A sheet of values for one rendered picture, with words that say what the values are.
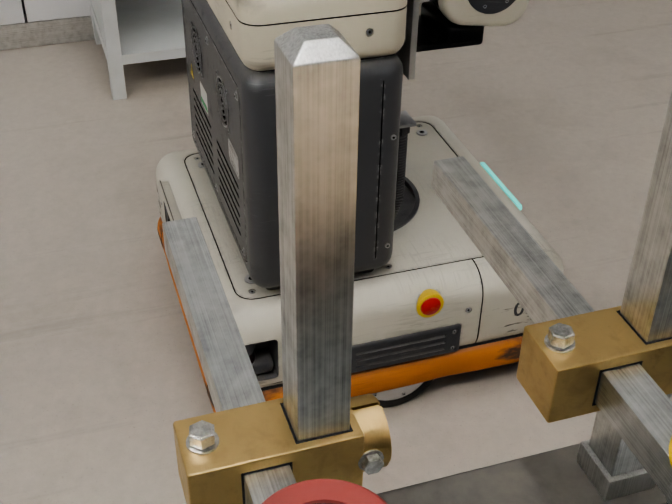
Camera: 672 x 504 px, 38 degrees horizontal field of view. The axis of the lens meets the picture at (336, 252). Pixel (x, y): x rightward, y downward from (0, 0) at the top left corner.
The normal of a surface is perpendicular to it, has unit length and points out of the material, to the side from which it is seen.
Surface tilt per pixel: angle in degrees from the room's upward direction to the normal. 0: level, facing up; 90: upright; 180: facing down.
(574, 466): 0
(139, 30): 0
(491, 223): 0
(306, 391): 90
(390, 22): 90
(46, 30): 90
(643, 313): 90
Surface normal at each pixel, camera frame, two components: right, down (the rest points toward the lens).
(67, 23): 0.31, 0.56
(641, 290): -0.95, 0.17
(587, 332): 0.01, -0.81
